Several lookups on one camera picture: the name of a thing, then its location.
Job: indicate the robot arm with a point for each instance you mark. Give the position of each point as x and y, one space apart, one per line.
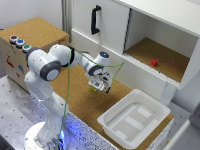
43 65

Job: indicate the wooden drawer box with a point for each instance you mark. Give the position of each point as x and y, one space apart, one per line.
30 43

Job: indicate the yellow block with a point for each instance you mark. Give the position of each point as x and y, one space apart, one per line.
93 88

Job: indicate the green button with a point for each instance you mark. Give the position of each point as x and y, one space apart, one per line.
26 48

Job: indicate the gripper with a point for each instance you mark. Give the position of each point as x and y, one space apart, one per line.
99 82

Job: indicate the white sliding door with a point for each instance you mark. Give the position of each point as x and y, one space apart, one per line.
101 23

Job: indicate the pink block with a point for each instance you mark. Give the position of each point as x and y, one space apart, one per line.
154 62

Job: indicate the blue button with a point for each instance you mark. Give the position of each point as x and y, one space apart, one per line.
20 42

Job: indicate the red button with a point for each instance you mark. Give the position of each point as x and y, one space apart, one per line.
13 39

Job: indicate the white plastic box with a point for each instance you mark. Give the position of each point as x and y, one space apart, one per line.
134 117

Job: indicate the white cabinet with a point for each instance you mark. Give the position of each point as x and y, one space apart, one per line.
156 40

